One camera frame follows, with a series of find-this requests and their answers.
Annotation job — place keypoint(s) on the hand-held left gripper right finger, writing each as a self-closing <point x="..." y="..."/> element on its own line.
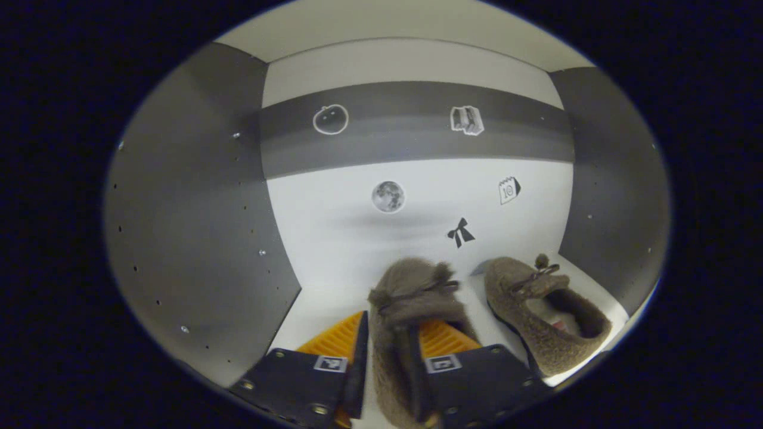
<point x="477" y="381"/>

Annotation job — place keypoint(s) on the brown fuzzy shoe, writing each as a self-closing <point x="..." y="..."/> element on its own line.
<point x="411" y="292"/>
<point x="518" y="322"/>

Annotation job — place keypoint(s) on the grey shoe cabinet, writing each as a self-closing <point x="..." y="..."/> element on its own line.
<point x="179" y="208"/>

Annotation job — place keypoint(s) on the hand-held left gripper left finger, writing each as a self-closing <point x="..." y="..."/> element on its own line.
<point x="298" y="381"/>

